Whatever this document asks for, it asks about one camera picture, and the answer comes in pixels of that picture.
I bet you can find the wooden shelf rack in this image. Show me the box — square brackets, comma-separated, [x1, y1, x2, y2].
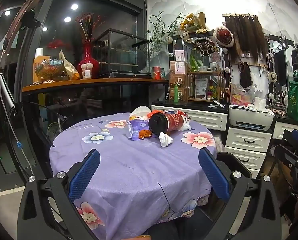
[187, 63, 225, 102]

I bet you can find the purple floral tablecloth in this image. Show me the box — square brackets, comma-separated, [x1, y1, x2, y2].
[49, 113, 216, 239]

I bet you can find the red tin canister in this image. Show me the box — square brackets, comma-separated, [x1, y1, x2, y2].
[153, 66, 161, 80]

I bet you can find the white wide drawer front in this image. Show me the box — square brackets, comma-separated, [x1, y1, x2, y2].
[151, 105, 228, 132]

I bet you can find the orange wooden counter shelf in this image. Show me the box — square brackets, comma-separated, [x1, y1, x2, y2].
[22, 78, 168, 94]

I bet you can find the red ceramic vase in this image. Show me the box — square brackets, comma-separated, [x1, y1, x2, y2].
[77, 41, 100, 79]

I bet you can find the green spray bottle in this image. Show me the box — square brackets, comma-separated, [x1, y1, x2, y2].
[173, 84, 179, 103]

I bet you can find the ring light stand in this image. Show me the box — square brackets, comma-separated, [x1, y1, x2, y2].
[0, 0, 54, 111]

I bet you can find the white three-drawer cabinet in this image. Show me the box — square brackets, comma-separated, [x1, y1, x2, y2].
[225, 127, 272, 178]

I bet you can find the white tissue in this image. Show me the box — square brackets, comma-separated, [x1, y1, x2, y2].
[158, 132, 173, 147]

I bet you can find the white printer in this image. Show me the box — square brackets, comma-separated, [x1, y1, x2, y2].
[229, 105, 275, 131]

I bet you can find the pink plastic snack bag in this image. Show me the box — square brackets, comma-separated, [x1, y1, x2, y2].
[230, 84, 256, 106]

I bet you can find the green shopping bag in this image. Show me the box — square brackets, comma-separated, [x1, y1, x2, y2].
[287, 70, 298, 121]

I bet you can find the glass lotus bowl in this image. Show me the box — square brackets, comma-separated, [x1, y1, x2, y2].
[35, 60, 64, 81]

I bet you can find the white paper bowl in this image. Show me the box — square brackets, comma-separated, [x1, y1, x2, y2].
[129, 106, 151, 121]

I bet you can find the black glass display case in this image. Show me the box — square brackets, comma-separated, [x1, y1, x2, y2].
[93, 28, 151, 79]

